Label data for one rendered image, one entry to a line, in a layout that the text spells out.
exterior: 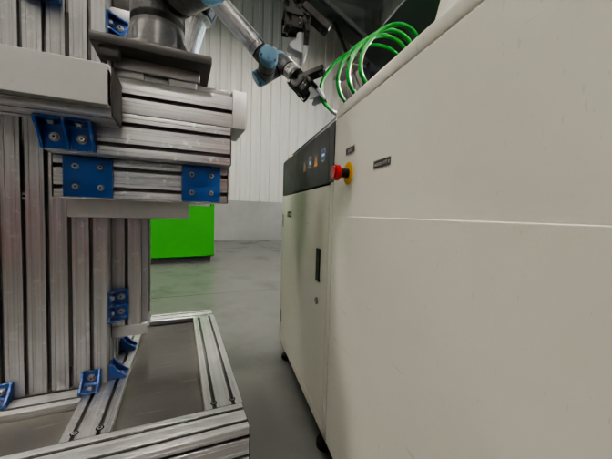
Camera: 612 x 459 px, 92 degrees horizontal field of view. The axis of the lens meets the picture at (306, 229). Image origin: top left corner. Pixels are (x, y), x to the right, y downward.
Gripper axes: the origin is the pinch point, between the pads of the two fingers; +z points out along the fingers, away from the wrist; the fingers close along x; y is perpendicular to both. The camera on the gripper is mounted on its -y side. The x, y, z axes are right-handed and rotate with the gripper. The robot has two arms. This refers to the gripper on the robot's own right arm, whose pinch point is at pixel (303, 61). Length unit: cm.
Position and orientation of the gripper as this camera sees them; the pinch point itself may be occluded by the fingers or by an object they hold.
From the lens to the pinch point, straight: 112.0
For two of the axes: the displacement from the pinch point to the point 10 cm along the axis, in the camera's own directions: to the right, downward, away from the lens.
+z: -0.3, 10.0, 0.5
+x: 2.7, 0.6, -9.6
